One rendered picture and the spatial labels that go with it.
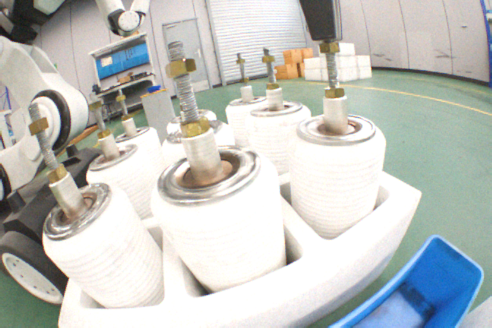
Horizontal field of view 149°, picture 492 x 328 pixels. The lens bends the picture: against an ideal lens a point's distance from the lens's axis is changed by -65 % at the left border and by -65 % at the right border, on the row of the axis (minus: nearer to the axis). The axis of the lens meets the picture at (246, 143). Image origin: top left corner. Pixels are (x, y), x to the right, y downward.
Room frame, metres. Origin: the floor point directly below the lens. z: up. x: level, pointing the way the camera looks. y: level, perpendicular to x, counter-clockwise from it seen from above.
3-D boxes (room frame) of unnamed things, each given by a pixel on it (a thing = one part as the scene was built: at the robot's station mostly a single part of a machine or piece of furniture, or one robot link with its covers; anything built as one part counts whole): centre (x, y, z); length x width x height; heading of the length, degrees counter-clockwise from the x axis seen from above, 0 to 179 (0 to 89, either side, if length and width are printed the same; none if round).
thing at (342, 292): (0.23, 0.06, 0.09); 0.39 x 0.39 x 0.18; 15
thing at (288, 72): (3.87, -1.15, 0.15); 0.30 x 0.24 x 0.30; 17
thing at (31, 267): (0.06, 0.48, 0.10); 0.20 x 0.05 x 0.20; 108
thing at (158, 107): (0.49, 0.21, 0.16); 0.07 x 0.07 x 0.31; 15
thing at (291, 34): (5.83, -1.20, 1.55); 3.20 x 0.12 x 3.10; 108
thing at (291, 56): (3.92, -1.29, 0.45); 0.30 x 0.24 x 0.30; 19
